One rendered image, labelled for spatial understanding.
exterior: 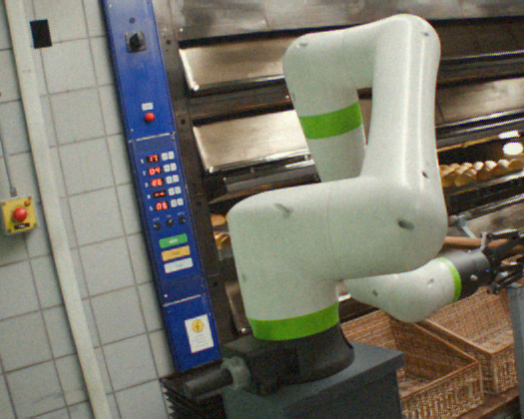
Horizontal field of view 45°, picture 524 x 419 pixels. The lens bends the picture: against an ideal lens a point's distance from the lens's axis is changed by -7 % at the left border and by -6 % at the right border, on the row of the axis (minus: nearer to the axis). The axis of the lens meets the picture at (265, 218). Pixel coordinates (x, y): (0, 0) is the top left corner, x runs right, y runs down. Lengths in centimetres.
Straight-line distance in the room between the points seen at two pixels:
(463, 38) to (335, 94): 175
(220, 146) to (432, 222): 140
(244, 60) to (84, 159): 63
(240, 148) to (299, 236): 135
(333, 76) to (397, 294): 40
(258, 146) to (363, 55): 111
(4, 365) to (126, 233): 54
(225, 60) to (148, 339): 92
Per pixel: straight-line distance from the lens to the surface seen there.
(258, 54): 227
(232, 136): 218
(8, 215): 189
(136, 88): 204
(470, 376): 215
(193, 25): 220
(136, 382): 211
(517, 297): 211
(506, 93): 302
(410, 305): 120
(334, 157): 120
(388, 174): 85
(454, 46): 281
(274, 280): 86
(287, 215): 84
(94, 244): 201
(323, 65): 116
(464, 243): 161
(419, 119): 96
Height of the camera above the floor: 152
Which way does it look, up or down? 6 degrees down
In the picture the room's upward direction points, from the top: 11 degrees counter-clockwise
